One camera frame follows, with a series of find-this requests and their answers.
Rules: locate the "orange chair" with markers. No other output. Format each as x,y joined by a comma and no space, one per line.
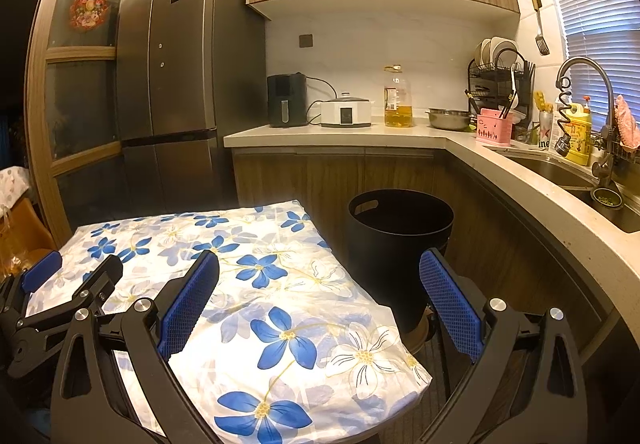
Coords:
30,224

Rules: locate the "steel kitchen faucet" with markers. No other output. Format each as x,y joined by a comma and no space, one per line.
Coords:
585,61

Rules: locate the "black air fryer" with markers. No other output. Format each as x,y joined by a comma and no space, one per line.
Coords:
286,98

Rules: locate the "pink dish cloth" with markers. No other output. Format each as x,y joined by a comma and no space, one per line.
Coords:
627,121

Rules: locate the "beige kitchen counter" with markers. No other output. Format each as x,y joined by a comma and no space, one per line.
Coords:
550,224

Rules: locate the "white drink can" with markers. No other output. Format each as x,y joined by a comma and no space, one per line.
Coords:
545,133

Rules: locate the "hanging metal spatula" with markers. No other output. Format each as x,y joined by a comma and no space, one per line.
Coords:
542,43

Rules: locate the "steel sink strainer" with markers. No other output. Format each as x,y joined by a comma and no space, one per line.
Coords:
607,198

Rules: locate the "colourful floral sticker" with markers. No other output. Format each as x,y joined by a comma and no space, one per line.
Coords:
89,9

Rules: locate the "steel sink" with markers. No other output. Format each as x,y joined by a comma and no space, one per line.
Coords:
550,171

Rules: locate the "black dish rack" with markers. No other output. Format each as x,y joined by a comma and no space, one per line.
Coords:
525,83

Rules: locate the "dotted white cloth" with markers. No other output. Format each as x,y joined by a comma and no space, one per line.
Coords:
12,186

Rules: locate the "blue floral tablecloth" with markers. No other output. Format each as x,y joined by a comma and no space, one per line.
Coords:
300,274

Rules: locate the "white slow cooker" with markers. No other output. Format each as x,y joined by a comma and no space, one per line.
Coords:
346,113

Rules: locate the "yellow scrub brush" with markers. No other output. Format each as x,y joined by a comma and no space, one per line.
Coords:
542,101

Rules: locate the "dark wall socket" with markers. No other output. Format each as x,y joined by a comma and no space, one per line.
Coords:
306,41

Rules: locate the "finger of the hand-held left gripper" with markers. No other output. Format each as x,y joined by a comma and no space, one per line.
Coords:
42,271
102,276

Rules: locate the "pink plastic basket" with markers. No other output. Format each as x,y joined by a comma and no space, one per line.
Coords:
492,131

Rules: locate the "white plate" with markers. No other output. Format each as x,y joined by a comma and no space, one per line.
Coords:
502,47
484,52

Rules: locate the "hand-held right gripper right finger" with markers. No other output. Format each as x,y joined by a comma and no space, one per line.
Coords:
450,299

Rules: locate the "grey refrigerator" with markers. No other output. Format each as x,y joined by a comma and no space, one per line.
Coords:
190,73

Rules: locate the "wooden framed glass door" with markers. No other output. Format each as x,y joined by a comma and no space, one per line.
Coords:
80,98

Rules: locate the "cooking oil bottle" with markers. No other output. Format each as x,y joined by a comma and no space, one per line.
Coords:
399,103

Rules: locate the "white pump bottle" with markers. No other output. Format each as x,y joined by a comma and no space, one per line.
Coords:
556,133

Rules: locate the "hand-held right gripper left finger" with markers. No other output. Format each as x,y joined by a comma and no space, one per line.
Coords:
190,299

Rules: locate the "steel bowl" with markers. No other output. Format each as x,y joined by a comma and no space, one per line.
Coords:
447,119

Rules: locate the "yellow detergent bottle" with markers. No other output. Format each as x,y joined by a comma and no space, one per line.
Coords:
582,133

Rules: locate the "window blinds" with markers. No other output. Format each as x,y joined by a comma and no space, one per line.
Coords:
600,13

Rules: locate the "black trash bin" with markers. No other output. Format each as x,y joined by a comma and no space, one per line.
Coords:
390,264

